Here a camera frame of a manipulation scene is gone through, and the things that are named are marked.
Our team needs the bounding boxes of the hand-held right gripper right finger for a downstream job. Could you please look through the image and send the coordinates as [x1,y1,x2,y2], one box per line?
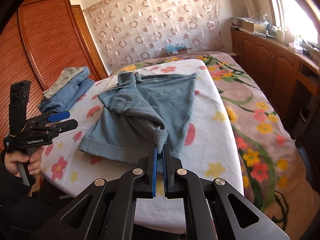
[162,145,291,240]

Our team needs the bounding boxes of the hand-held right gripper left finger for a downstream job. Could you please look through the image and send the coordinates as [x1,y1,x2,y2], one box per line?
[37,144,158,240]

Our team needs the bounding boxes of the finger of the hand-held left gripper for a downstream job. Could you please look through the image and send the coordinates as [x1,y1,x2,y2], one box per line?
[37,111,70,123]
[40,119,79,137]

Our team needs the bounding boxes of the blue-grey pants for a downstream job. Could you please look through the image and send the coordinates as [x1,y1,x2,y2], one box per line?
[78,71,198,166]

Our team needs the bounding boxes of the person's left hand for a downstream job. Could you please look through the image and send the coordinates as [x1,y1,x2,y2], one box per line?
[1,151,42,178]

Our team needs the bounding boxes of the stack of folded clothes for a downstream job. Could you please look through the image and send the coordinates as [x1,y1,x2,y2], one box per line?
[38,66,95,115]

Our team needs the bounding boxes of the wooden wardrobe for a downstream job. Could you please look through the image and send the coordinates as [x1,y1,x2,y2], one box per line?
[0,0,110,153]

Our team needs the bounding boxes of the white floral blanket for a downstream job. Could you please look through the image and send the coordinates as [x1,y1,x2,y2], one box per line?
[29,58,245,233]

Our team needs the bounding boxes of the pink floral bedspread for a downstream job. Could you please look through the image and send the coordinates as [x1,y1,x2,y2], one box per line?
[109,51,318,222]

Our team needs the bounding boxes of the cardboard box with blue cloth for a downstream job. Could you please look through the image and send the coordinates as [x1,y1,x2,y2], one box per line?
[165,43,188,56]

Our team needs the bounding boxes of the sheer circle-patterned curtain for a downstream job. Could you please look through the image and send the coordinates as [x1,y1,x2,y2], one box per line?
[83,0,223,68]

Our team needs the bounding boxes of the wooden cabinet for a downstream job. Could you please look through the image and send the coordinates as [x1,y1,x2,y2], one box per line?
[229,27,320,142]

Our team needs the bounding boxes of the stack of papers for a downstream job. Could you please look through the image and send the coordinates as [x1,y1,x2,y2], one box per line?
[229,16,244,32]

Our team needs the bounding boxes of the small cardboard box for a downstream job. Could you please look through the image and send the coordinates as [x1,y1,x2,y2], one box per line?
[241,20,270,35]

